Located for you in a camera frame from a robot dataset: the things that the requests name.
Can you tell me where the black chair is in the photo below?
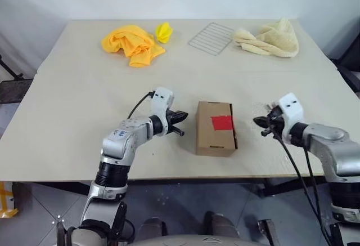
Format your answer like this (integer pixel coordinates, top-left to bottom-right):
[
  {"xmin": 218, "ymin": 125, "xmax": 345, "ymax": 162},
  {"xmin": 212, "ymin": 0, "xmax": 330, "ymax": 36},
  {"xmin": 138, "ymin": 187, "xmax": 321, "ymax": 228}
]
[{"xmin": 330, "ymin": 17, "xmax": 360, "ymax": 100}]

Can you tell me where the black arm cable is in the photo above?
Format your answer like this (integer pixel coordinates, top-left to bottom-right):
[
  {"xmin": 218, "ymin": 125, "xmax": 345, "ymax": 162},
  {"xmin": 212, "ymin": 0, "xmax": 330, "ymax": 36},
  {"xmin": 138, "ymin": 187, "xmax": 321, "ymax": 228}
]
[
  {"xmin": 271, "ymin": 133, "xmax": 334, "ymax": 246},
  {"xmin": 127, "ymin": 90, "xmax": 155, "ymax": 120}
]

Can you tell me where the grey robot torso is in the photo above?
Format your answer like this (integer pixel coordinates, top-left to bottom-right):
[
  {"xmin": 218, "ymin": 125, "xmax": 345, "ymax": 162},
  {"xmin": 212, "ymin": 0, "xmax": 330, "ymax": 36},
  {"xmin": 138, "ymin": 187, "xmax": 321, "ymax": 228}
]
[{"xmin": 123, "ymin": 234, "xmax": 271, "ymax": 246}]

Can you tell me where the metal wire rack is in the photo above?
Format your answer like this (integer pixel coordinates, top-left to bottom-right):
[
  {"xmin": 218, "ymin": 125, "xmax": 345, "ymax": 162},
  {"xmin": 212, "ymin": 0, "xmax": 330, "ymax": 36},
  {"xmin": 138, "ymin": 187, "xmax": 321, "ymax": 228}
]
[{"xmin": 188, "ymin": 22, "xmax": 236, "ymax": 56}]

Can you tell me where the orange-yellow crumpled cloth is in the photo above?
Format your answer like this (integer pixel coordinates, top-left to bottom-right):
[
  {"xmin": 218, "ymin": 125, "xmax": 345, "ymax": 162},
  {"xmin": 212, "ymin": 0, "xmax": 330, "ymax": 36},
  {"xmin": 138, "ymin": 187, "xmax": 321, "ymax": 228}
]
[{"xmin": 101, "ymin": 24, "xmax": 167, "ymax": 68}]

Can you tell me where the dark rounded shape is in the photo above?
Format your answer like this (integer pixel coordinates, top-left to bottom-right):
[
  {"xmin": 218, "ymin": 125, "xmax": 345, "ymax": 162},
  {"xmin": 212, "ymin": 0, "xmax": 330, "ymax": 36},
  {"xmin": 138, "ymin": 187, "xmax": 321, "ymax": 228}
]
[{"xmin": 140, "ymin": 217, "xmax": 167, "ymax": 244}]

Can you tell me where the brown cardboard box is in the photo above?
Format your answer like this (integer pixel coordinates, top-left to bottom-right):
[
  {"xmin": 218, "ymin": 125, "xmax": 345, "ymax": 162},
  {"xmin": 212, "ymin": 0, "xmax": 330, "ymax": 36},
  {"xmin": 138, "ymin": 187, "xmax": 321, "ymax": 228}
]
[{"xmin": 195, "ymin": 101, "xmax": 239, "ymax": 157}]

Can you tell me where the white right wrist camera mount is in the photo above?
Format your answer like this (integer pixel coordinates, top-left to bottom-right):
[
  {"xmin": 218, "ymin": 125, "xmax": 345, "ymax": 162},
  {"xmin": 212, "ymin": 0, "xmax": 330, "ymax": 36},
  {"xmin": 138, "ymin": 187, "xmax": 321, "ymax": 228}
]
[{"xmin": 277, "ymin": 93, "xmax": 305, "ymax": 144}]

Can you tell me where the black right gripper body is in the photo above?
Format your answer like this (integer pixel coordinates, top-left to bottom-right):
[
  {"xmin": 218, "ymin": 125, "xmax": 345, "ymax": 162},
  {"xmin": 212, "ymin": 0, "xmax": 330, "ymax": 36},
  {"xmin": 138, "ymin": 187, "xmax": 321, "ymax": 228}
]
[{"xmin": 265, "ymin": 105, "xmax": 285, "ymax": 138}]

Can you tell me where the black table frame bar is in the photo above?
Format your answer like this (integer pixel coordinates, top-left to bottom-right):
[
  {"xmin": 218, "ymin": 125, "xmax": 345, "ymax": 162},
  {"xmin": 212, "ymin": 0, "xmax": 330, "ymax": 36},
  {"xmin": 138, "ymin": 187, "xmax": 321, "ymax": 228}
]
[
  {"xmin": 258, "ymin": 176, "xmax": 329, "ymax": 199},
  {"xmin": 12, "ymin": 182, "xmax": 95, "ymax": 202}
]

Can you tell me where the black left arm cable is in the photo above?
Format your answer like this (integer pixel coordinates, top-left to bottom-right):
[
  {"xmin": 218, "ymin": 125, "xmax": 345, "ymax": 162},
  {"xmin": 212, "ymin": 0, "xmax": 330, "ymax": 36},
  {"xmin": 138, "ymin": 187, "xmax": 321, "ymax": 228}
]
[{"xmin": 127, "ymin": 90, "xmax": 155, "ymax": 120}]

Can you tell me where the black tripod stand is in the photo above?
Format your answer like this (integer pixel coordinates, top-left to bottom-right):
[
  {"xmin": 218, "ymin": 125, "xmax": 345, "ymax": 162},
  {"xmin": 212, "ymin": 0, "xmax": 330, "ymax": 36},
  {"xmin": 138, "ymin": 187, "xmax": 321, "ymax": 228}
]
[{"xmin": 0, "ymin": 54, "xmax": 25, "ymax": 80}]

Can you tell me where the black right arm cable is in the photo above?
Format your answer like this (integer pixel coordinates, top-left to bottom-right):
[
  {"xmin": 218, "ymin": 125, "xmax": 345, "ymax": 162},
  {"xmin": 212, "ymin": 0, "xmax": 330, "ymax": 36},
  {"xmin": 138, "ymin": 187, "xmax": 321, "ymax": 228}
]
[{"xmin": 271, "ymin": 133, "xmax": 334, "ymax": 246}]

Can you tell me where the black floor bracket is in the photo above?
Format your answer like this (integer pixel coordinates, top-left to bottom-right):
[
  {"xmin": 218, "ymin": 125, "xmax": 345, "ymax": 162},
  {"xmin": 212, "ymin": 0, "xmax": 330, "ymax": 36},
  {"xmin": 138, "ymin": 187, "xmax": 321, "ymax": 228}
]
[{"xmin": 257, "ymin": 219, "xmax": 278, "ymax": 246}]

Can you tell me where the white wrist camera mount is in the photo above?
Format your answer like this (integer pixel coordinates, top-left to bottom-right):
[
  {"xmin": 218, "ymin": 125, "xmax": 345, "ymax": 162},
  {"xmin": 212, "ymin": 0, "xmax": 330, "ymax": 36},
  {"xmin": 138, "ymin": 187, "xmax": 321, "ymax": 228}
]
[
  {"xmin": 277, "ymin": 93, "xmax": 305, "ymax": 144},
  {"xmin": 150, "ymin": 87, "xmax": 176, "ymax": 124}
]

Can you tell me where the cream knitted towel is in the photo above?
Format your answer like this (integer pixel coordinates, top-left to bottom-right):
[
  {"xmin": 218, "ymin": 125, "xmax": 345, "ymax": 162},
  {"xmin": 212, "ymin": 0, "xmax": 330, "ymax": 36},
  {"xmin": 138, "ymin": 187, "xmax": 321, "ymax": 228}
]
[{"xmin": 232, "ymin": 17, "xmax": 300, "ymax": 58}]

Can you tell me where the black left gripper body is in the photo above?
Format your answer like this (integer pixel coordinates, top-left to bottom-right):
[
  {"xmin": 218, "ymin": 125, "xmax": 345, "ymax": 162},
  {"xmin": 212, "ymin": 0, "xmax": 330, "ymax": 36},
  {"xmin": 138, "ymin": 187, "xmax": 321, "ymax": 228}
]
[{"xmin": 166, "ymin": 109, "xmax": 181, "ymax": 136}]

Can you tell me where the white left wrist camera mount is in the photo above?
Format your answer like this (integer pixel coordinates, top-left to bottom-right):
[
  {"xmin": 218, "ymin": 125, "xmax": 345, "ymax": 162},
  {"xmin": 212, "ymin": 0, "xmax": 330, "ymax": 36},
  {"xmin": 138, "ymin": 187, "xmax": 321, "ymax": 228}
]
[{"xmin": 150, "ymin": 87, "xmax": 176, "ymax": 124}]

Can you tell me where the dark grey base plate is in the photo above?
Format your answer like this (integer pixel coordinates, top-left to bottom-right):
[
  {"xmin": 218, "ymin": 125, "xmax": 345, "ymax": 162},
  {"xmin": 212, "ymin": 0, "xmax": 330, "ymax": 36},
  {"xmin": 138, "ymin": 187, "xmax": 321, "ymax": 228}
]
[{"xmin": 0, "ymin": 78, "xmax": 36, "ymax": 105}]

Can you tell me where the small bright yellow item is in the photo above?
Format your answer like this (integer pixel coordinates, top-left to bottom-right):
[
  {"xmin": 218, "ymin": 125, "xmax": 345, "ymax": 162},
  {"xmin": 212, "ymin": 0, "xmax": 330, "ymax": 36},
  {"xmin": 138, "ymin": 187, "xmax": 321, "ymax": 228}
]
[{"xmin": 155, "ymin": 21, "xmax": 174, "ymax": 44}]

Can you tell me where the red tape strip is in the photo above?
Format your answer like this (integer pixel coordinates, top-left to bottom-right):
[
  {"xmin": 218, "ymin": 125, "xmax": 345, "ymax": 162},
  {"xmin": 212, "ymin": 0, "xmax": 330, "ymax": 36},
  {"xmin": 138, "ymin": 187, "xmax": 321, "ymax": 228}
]
[{"xmin": 210, "ymin": 115, "xmax": 236, "ymax": 131}]

